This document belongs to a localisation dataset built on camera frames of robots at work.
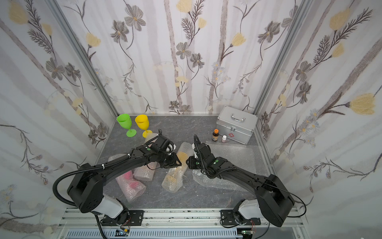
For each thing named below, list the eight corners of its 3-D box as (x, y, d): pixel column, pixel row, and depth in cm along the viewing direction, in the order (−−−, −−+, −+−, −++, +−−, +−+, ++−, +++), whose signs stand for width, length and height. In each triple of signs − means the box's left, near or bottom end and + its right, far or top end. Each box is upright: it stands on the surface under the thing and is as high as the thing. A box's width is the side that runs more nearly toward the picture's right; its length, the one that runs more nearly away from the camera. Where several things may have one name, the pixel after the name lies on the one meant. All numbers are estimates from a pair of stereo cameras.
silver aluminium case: (213, 132, 108) (215, 121, 98) (222, 116, 119) (225, 105, 109) (246, 145, 101) (251, 134, 91) (252, 127, 111) (258, 116, 102)
